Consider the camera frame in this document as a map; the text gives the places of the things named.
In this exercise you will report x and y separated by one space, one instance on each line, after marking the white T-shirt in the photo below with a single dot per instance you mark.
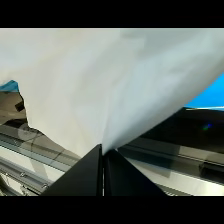
100 83

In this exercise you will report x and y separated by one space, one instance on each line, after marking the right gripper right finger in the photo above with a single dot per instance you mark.
130 180

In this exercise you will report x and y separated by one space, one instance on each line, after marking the silver frame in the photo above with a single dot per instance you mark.
30 156

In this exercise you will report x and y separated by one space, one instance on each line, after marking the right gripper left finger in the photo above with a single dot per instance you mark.
83 176

